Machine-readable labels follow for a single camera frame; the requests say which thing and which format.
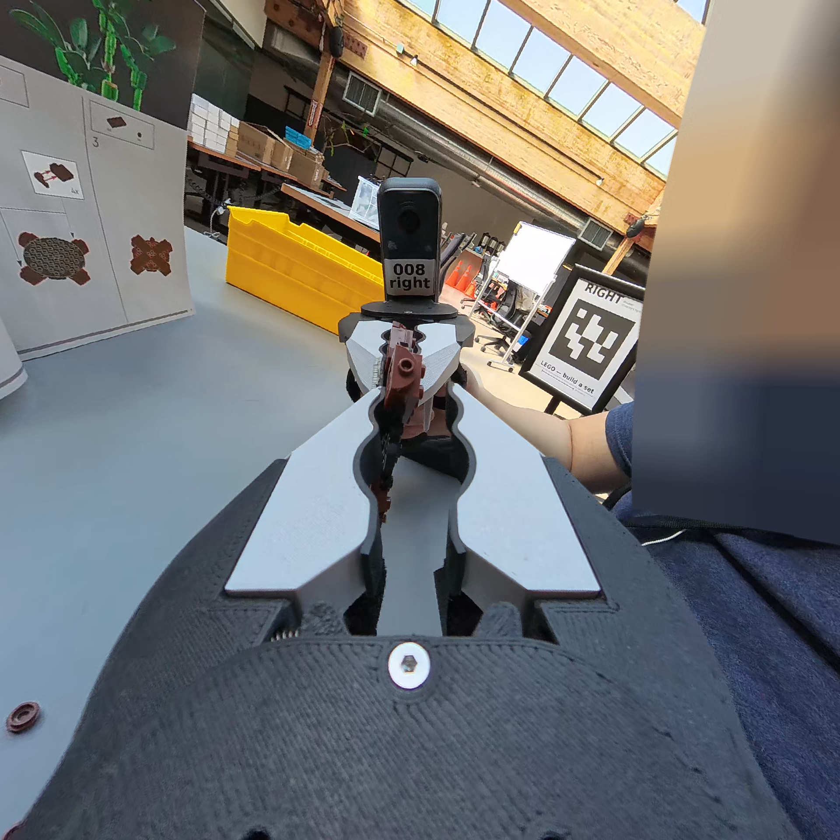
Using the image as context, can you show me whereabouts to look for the grey desk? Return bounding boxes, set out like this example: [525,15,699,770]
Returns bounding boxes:
[0,226,631,840]

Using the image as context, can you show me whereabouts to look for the clear plastic container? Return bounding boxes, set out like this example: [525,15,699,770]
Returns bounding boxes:
[350,176,382,227]

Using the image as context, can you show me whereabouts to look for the white instruction booklet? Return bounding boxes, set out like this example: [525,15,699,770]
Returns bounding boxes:
[0,56,196,401]

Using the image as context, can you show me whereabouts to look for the black framed marker sign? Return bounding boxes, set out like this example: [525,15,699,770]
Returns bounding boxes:
[518,264,645,417]

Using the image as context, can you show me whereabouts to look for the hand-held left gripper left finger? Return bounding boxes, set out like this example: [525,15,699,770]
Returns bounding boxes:
[224,387,395,600]

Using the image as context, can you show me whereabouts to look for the stack of small white boxes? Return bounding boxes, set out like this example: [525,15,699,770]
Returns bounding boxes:
[188,94,240,155]

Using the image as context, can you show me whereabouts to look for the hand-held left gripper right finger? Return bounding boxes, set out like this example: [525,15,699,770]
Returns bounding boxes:
[446,384,603,606]

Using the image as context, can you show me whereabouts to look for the cardboard box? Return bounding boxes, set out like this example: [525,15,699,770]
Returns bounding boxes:
[289,147,327,191]
[236,121,294,173]

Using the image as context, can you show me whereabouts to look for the whiteboard on stand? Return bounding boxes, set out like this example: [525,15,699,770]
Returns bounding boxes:
[495,222,577,349]

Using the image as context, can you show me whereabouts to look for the person in navy shirt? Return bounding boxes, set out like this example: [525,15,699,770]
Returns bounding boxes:
[604,400,840,840]

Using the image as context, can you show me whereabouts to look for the black plant picture box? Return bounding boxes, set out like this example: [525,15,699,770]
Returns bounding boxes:
[0,0,206,129]

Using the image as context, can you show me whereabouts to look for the brown black brick assembly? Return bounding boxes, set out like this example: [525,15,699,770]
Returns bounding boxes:
[369,328,454,522]

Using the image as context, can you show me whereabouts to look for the person's right forearm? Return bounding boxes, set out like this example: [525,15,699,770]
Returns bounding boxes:
[462,381,632,492]

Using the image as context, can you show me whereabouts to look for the yellow plastic bin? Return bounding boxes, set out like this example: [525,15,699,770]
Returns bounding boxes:
[225,205,385,336]

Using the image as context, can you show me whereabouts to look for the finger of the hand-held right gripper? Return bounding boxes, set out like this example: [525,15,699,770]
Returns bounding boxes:
[346,322,395,396]
[412,327,462,435]

